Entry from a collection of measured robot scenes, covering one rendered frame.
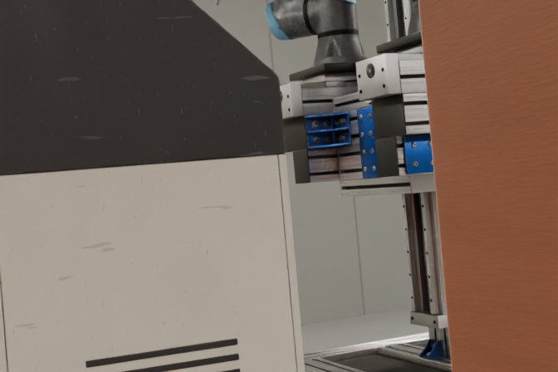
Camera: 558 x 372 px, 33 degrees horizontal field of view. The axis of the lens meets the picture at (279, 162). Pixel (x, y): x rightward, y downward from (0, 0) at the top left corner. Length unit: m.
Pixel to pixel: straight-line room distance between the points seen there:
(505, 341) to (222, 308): 1.55
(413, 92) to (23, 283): 0.92
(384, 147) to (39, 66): 0.80
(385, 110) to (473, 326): 1.79
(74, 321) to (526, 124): 1.54
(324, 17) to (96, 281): 1.14
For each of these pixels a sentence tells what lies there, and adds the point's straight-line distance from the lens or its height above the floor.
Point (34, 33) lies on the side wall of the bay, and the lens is 1.82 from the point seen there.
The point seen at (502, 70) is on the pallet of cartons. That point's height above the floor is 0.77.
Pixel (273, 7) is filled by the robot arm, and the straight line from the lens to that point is 2.72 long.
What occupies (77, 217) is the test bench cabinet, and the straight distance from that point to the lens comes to 1.80.
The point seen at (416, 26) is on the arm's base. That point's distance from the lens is 2.19.
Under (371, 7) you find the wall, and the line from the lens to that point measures 5.10.
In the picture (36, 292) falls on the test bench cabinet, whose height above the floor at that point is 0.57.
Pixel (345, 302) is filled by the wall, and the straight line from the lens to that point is 4.91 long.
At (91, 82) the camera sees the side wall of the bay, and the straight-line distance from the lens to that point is 1.82.
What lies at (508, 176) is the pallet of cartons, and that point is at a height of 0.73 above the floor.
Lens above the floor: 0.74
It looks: 1 degrees up
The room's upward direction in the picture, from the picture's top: 5 degrees counter-clockwise
